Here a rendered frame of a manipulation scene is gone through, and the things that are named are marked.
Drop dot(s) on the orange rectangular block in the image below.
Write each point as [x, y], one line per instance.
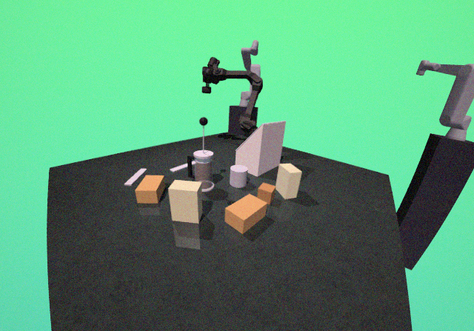
[150, 189]
[244, 213]

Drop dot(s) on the small orange block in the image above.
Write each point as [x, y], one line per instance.
[266, 193]

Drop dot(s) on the beige block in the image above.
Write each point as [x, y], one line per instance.
[186, 201]
[288, 180]

